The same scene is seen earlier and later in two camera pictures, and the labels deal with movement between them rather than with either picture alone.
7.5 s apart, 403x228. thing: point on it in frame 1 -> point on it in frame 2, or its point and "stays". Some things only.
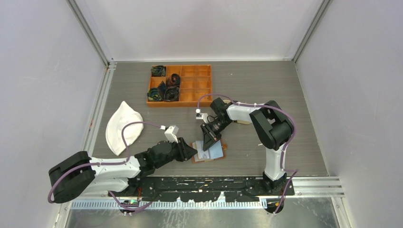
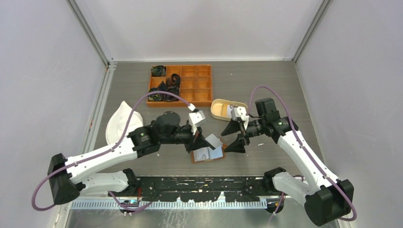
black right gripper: [210, 137] -> [238, 146]
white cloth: [122, 116] stays
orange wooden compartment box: [195, 80] stays
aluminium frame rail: [309, 192] stays
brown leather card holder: [216, 151] stays
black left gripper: [186, 152] -> [197, 142]
